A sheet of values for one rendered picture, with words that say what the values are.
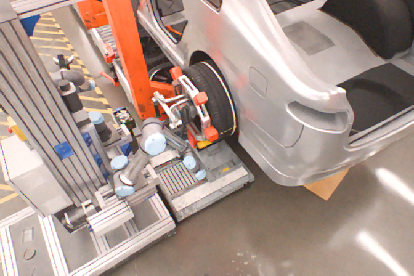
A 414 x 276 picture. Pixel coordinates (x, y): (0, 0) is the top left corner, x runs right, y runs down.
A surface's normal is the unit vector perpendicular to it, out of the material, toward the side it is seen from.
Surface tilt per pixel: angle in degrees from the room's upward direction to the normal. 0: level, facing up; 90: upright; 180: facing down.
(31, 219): 0
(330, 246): 0
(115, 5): 90
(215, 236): 0
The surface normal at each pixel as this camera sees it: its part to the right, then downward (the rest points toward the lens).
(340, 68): 0.11, -0.43
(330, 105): 0.00, 0.51
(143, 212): -0.06, -0.67
